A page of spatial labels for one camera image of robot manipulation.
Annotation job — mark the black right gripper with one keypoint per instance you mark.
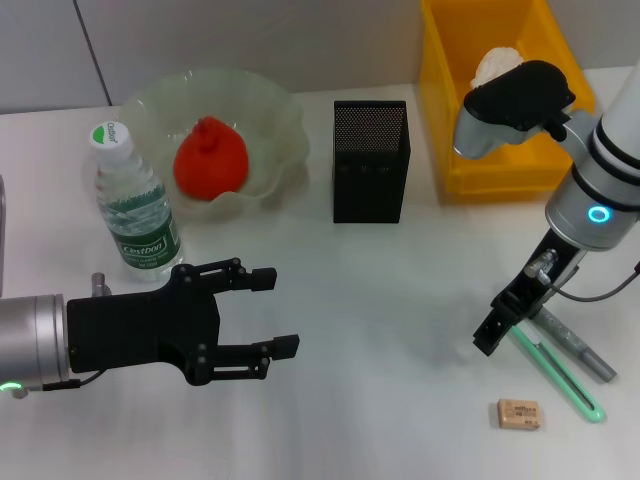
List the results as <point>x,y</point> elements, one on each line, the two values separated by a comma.
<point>535,285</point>

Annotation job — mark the white paper ball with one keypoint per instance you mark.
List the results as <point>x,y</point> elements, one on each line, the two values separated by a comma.
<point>492,65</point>

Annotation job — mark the grey marker pen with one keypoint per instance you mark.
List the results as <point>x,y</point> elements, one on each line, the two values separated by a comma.
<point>585,355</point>

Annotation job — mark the green utility knife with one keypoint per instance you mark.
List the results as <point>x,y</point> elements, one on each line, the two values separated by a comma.
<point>575,390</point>

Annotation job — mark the yellow plastic bin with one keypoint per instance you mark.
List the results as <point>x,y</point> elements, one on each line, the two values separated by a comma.
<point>440,100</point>

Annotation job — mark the red-orange toy orange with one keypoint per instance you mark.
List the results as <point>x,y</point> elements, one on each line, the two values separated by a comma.
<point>210,160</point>

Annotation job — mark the black mesh pen holder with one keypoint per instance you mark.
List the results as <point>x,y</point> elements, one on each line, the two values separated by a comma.
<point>370,165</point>

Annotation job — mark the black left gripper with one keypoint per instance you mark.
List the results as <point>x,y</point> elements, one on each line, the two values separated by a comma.
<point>135,330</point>

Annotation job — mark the beige eraser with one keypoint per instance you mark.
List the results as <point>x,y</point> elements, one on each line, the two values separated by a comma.
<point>520,414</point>

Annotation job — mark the clear green-label water bottle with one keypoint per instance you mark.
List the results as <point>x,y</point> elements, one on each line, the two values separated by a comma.
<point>142,225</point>

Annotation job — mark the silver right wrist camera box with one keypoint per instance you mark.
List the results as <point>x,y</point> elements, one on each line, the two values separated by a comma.
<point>510,105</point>

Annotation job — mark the pale green glass fruit bowl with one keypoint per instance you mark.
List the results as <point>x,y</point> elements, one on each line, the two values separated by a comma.
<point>270,130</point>

